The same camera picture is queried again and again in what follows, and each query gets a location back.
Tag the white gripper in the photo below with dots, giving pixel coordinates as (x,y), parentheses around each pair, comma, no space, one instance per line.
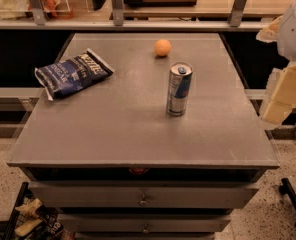
(294,30)

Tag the Red Bull can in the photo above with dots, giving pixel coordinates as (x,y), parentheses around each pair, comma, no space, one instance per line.
(180,76)

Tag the orange fruit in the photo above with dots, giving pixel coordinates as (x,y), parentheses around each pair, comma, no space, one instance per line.
(162,47)

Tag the black stand leg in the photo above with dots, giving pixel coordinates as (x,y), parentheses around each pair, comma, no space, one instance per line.
(286,189)

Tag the grey drawer cabinet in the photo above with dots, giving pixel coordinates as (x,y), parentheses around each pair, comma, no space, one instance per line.
(119,130)

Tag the blue chip bag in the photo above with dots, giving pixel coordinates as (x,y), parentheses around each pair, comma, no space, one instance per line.
(67,77)

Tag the lower grey drawer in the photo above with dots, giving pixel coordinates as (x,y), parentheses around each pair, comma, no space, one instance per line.
(144,223)

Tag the grey drawer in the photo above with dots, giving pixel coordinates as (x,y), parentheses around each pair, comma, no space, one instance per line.
(221,195)
(144,223)

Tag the upper grey drawer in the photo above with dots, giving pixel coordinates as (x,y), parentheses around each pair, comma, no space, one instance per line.
(221,195)

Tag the grey metal shelf rail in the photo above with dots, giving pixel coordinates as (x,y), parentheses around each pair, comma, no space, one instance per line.
(115,14)

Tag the black wire basket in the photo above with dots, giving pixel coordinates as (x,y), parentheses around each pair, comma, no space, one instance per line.
(31,220)

